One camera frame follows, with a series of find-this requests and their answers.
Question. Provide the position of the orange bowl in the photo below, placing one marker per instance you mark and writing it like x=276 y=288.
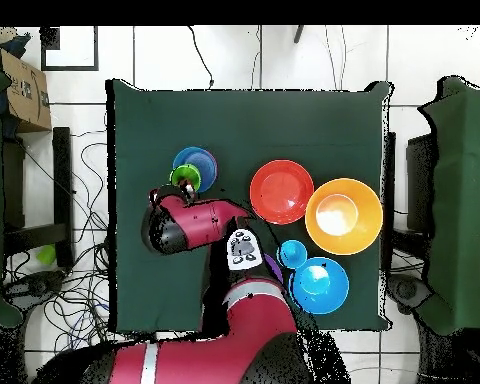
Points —
x=282 y=192

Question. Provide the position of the small blue bowl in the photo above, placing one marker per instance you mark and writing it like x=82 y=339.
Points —
x=200 y=160

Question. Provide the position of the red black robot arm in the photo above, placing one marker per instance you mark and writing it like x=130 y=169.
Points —
x=256 y=344

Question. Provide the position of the purple bowl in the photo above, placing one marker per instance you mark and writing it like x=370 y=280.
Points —
x=274 y=268

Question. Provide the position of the blue cup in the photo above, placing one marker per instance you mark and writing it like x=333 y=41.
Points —
x=294 y=254

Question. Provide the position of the dark green tablecloth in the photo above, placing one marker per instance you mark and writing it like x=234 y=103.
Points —
x=244 y=120

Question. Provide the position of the large blue bowl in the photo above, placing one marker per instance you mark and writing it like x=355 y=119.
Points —
x=328 y=300

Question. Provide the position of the large yellow bowl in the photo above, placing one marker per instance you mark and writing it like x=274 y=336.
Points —
x=364 y=236

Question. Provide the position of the black box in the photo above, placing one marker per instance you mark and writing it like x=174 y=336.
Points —
x=420 y=180

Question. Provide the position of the dark grey caster foot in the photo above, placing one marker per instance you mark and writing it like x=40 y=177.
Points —
x=407 y=290
x=36 y=284

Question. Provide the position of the dark grey rod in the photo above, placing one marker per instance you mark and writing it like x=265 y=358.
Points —
x=298 y=34

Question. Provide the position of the light green plastic cup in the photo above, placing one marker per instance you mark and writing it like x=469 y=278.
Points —
x=46 y=254

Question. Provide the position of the cardboard box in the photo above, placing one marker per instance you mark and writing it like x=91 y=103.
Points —
x=28 y=96

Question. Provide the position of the black metal frame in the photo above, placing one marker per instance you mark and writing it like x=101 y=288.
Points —
x=62 y=180

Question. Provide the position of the grey square frame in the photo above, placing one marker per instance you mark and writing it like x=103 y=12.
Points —
x=50 y=40

